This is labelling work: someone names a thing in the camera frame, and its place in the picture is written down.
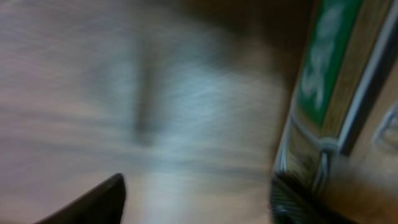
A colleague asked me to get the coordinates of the orange spaghetti packet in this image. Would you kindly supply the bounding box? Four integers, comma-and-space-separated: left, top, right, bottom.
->
270, 0, 398, 224

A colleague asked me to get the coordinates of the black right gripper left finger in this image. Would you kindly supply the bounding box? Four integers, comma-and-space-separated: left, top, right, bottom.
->
37, 173, 126, 224

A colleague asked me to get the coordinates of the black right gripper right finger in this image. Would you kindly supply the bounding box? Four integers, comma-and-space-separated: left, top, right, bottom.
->
269, 175, 356, 224

